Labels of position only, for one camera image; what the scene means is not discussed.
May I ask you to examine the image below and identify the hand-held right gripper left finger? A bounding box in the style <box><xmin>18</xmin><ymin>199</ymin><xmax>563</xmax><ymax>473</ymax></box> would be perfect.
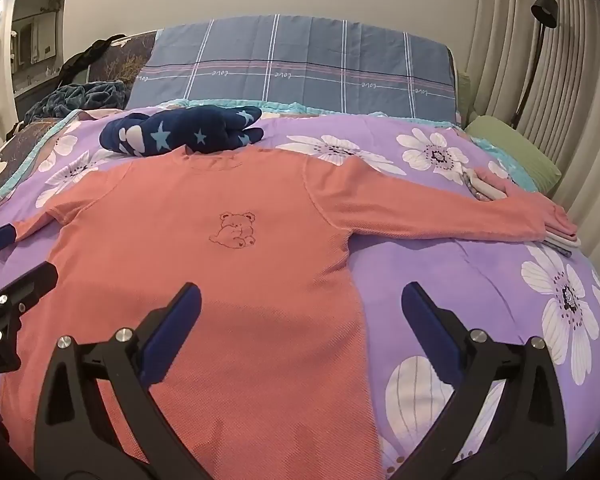
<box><xmin>34</xmin><ymin>282</ymin><xmax>203</xmax><ymax>480</ymax></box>

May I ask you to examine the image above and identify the teal fuzzy blanket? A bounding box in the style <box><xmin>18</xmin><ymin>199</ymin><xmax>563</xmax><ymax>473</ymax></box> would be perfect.
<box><xmin>24</xmin><ymin>80</ymin><xmax>131</xmax><ymax>126</ymax></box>

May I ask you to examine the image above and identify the brown patterned sheet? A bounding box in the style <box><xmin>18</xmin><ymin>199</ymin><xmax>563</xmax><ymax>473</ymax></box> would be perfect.
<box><xmin>0</xmin><ymin>117</ymin><xmax>68</xmax><ymax>201</ymax></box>

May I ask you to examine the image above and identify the navy star-print garment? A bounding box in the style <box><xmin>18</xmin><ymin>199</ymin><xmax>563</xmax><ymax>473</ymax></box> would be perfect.
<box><xmin>99</xmin><ymin>105</ymin><xmax>265</xmax><ymax>157</ymax></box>

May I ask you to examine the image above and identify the green pillow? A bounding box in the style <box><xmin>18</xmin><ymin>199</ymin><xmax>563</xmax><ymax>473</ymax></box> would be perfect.
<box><xmin>464</xmin><ymin>116</ymin><xmax>562</xmax><ymax>196</ymax></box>

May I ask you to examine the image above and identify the purple floral blanket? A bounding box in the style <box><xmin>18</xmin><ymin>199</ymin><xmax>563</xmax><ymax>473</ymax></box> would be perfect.
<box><xmin>0</xmin><ymin>105</ymin><xmax>600</xmax><ymax>480</ymax></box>

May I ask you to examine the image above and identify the beige curtain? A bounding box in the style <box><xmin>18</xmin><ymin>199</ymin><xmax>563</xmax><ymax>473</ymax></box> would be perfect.
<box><xmin>460</xmin><ymin>0</ymin><xmax>600</xmax><ymax>271</ymax></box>

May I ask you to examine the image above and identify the coral long-sleeve shirt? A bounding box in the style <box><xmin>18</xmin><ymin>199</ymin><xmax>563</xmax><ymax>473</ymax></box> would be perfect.
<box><xmin>0</xmin><ymin>146</ymin><xmax>578</xmax><ymax>480</ymax></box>

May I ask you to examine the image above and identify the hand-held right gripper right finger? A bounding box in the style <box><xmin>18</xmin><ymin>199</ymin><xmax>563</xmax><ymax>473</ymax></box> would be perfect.
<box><xmin>401</xmin><ymin>281</ymin><xmax>567</xmax><ymax>480</ymax></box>

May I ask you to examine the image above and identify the black garment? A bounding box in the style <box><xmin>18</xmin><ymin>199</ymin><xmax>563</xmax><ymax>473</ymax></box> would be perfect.
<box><xmin>60</xmin><ymin>35</ymin><xmax>127</xmax><ymax>86</ymax></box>

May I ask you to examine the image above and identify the black floor lamp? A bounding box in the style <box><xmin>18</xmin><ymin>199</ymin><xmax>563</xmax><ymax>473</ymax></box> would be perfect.
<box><xmin>510</xmin><ymin>0</ymin><xmax>561</xmax><ymax>130</ymax></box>

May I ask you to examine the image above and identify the dark branch-print pillow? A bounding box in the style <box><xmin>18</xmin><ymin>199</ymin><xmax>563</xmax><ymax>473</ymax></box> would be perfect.
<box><xmin>87</xmin><ymin>30</ymin><xmax>158</xmax><ymax>86</ymax></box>

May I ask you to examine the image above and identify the folded white garment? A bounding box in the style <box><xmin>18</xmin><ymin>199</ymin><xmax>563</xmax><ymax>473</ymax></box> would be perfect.
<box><xmin>462</xmin><ymin>167</ymin><xmax>582</xmax><ymax>256</ymax></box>

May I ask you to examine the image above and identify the grey plaid pillow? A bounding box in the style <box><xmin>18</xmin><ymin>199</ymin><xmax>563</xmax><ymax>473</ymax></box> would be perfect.
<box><xmin>125</xmin><ymin>14</ymin><xmax>458</xmax><ymax>121</ymax></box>

